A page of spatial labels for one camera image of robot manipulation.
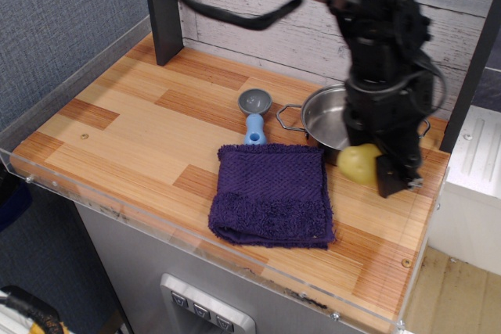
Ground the stainless steel pot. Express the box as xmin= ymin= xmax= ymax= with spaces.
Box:
xmin=276 ymin=83 xmax=431 ymax=166

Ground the white drawer unit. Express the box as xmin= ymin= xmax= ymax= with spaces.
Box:
xmin=428 ymin=106 xmax=500 ymax=275

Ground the blue grey ice cream scoop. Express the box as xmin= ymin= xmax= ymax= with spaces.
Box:
xmin=237 ymin=88 xmax=272 ymax=145

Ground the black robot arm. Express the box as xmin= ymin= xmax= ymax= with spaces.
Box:
xmin=316 ymin=0 xmax=436 ymax=197

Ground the grey toy kitchen cabinet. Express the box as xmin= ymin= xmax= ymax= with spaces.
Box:
xmin=77 ymin=205 xmax=401 ymax=333

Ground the dark grey left post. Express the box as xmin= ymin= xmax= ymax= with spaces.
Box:
xmin=147 ymin=0 xmax=184 ymax=66

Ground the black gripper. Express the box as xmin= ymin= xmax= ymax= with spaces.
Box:
xmin=343 ymin=70 xmax=434 ymax=198

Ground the silver dispenser button panel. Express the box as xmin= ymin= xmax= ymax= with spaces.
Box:
xmin=160 ymin=273 xmax=256 ymax=333

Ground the yellow toy potato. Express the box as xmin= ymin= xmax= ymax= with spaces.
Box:
xmin=337 ymin=143 xmax=382 ymax=185

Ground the purple folded towel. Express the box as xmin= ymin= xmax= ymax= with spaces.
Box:
xmin=208 ymin=143 xmax=335 ymax=249

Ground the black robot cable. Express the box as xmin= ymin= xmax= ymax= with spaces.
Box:
xmin=170 ymin=0 xmax=305 ymax=32

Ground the clear acrylic edge guard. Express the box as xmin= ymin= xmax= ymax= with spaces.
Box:
xmin=1 ymin=20 xmax=449 ymax=333

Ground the dark grey right post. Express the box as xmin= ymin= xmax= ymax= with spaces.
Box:
xmin=440 ymin=0 xmax=500 ymax=153

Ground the dark grey post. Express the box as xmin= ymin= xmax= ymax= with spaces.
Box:
xmin=147 ymin=0 xmax=184 ymax=66
xmin=440 ymin=0 xmax=500 ymax=153

